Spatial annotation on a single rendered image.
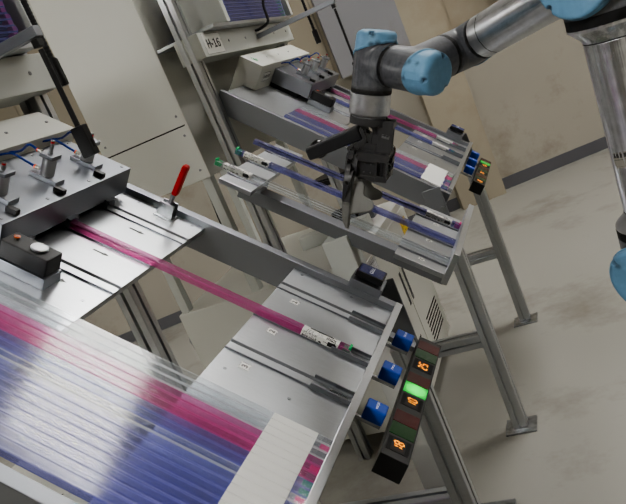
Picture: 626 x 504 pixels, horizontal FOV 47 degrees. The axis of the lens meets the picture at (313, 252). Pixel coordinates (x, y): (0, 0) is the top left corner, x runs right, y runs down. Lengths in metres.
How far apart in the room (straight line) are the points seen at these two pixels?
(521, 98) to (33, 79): 3.93
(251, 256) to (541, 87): 3.89
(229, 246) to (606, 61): 0.70
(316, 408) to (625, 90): 0.56
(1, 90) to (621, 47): 0.97
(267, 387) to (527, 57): 4.21
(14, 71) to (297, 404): 0.80
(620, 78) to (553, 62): 4.06
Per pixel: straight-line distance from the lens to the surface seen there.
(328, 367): 1.04
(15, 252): 1.04
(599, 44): 0.98
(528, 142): 5.00
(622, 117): 1.00
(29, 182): 1.19
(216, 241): 1.31
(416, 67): 1.22
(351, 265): 1.52
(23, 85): 1.40
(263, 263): 1.29
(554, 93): 5.04
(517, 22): 1.22
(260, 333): 1.06
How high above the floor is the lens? 1.13
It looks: 12 degrees down
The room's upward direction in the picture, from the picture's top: 23 degrees counter-clockwise
